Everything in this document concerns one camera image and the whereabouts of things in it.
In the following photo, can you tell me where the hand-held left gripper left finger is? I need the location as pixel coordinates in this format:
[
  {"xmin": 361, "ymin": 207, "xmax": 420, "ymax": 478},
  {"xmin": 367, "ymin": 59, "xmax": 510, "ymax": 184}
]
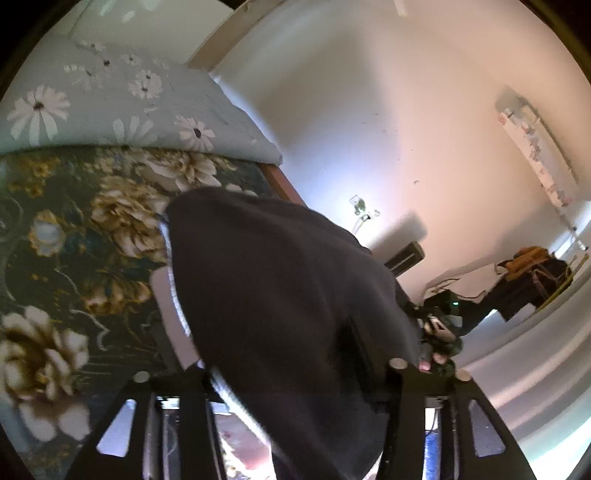
[{"xmin": 66, "ymin": 370, "xmax": 228, "ymax": 480}]

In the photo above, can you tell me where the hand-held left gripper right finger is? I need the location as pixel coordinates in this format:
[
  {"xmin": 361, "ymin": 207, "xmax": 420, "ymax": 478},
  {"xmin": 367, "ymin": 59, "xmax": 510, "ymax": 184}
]
[{"xmin": 378, "ymin": 357, "xmax": 537, "ymax": 480}]

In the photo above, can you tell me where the dark navy garment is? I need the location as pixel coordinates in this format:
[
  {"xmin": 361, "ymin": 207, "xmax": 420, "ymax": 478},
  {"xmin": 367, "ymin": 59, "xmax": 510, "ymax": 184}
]
[{"xmin": 150, "ymin": 187, "xmax": 429, "ymax": 480}]

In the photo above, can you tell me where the person's right hand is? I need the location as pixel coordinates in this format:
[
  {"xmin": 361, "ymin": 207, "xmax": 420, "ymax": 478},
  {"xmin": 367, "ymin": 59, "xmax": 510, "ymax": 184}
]
[{"xmin": 417, "ymin": 352, "xmax": 448, "ymax": 374}]

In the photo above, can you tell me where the black box on floor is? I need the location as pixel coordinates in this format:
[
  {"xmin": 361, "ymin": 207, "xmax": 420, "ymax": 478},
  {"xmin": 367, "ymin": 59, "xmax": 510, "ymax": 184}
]
[{"xmin": 383, "ymin": 241, "xmax": 426, "ymax": 278}]

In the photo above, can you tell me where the dark floral blanket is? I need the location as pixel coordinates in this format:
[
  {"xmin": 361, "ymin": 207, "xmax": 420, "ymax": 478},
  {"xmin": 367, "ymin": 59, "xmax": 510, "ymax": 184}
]
[{"xmin": 0, "ymin": 147, "xmax": 282, "ymax": 467}]

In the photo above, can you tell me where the light blue daisy pillow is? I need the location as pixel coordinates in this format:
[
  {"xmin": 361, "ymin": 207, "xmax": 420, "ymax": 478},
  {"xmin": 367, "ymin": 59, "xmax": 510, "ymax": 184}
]
[{"xmin": 0, "ymin": 0, "xmax": 283, "ymax": 164}]

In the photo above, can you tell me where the wall socket with plug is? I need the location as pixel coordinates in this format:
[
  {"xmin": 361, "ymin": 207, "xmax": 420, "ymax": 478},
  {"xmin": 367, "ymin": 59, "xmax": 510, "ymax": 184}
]
[{"xmin": 348, "ymin": 195, "xmax": 382, "ymax": 221}]

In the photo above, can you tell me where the wooden bed frame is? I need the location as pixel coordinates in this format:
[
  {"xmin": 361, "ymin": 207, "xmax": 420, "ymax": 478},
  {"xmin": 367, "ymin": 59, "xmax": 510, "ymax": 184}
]
[{"xmin": 261, "ymin": 162, "xmax": 308, "ymax": 206}]

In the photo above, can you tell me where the wooden door frame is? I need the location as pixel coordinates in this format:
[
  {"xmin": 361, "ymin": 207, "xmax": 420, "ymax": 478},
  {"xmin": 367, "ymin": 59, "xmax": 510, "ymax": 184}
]
[{"xmin": 185, "ymin": 14, "xmax": 247, "ymax": 75}]

